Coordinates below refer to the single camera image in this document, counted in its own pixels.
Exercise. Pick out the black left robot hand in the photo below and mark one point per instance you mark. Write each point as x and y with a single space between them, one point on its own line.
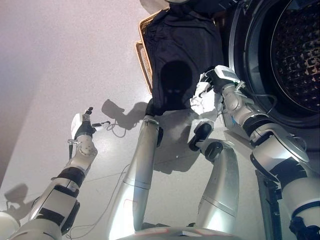
85 127

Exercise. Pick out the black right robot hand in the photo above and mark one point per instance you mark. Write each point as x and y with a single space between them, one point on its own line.
217 77

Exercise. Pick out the white cloth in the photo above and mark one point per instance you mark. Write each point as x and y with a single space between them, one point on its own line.
202 105

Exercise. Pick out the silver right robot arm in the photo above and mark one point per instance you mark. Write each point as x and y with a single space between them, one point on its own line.
275 155

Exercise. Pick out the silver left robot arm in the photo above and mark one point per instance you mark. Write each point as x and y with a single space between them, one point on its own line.
57 200

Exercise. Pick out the grey front-load washing machine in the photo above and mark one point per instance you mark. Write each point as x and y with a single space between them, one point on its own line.
260 50

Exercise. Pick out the wicker laundry basket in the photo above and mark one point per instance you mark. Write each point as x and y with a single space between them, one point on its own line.
147 67

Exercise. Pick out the round washing machine door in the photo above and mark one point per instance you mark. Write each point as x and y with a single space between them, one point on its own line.
152 6

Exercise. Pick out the black garment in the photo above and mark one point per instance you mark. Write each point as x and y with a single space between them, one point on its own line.
180 45

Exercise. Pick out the black right robot foot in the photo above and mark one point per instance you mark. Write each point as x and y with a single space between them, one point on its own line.
202 132

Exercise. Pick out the silver left robot leg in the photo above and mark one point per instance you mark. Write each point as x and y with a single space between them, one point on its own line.
142 162

